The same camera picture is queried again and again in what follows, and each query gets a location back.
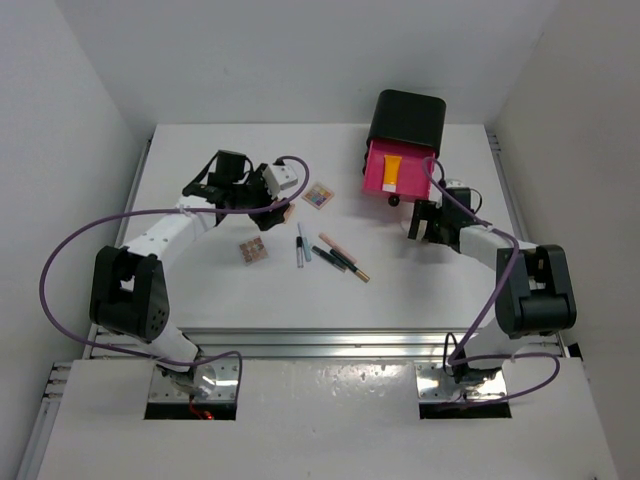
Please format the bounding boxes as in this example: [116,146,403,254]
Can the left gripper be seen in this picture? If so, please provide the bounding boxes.
[229,163,287,229]

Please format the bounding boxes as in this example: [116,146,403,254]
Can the peach eyeshadow palette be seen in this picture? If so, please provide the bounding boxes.
[283,204,295,223]

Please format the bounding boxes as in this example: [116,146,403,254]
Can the pink top drawer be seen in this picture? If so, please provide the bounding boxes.
[361,139,438,205]

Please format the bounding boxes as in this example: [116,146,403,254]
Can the orange cream tube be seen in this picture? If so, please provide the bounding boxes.
[382,155,402,193]

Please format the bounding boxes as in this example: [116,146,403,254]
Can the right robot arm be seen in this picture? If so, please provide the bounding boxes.
[408,187,577,383]

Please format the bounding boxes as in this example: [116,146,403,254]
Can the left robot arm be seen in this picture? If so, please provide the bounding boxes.
[89,150,298,376]

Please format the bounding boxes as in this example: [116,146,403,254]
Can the brown concealer palette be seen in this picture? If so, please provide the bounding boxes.
[238,236,269,266]

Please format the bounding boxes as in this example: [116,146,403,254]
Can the clear lip gloss tube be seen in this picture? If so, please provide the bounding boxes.
[295,236,305,269]

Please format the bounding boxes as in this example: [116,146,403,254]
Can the light blue mascara tube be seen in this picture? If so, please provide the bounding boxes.
[297,222,312,262]

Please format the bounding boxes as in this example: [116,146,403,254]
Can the colourful eyeshadow palette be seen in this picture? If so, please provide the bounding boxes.
[302,182,335,210]

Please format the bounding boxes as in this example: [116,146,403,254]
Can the black gold mascara tube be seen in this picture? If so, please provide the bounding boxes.
[329,249,370,283]

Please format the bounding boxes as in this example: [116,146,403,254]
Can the pink concealer stick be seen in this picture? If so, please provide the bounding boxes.
[318,232,357,264]

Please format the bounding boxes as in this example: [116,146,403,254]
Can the dark green eyeliner pen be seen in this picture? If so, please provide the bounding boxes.
[311,245,346,272]

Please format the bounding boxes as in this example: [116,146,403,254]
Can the black drawer cabinet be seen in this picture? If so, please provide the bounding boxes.
[366,89,447,158]

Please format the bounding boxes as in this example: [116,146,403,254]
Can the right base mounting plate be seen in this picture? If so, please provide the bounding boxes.
[414,361,507,404]

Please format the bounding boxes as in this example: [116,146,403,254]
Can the base mounting plate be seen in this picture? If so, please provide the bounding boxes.
[148,358,240,403]
[414,361,507,404]

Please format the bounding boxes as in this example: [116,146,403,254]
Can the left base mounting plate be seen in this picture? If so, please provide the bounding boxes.
[148,358,240,403]

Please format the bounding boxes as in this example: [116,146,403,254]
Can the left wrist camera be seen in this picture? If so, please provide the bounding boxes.
[262,164,298,196]

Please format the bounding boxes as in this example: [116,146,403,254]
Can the aluminium front rail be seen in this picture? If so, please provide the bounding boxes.
[84,327,566,360]

